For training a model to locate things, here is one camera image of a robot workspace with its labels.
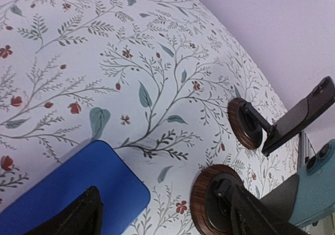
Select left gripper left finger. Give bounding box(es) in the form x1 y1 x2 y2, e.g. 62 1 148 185
26 186 104 235

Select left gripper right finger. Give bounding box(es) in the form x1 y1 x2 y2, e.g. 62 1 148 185
226 180 306 234

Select dark round base stand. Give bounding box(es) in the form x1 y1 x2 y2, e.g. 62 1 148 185
190 164 243 234

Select blue phone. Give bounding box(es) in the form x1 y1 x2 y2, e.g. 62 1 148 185
1 141 150 234

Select teal phone dark screen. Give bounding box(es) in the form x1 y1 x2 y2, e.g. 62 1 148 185
261 139 334 228

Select black phone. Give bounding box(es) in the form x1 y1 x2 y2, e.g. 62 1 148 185
262 76 334 156

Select wooden round base stand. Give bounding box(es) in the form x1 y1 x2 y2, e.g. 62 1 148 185
227 98 276 150

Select floral table mat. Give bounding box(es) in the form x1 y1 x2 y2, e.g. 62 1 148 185
1 0 298 234

